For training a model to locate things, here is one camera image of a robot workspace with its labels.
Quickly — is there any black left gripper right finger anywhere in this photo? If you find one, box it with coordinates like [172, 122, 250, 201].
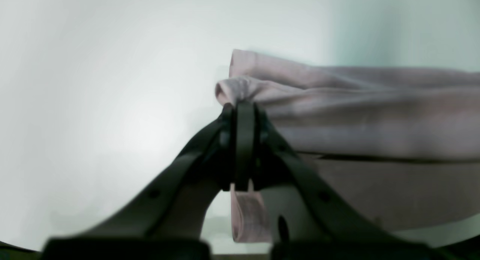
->
[246, 102, 443, 260]

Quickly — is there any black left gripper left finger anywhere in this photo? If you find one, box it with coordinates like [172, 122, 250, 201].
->
[41, 102, 246, 260]

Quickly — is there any mauve pink T-shirt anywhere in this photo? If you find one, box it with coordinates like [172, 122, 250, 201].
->
[215, 50, 480, 231]

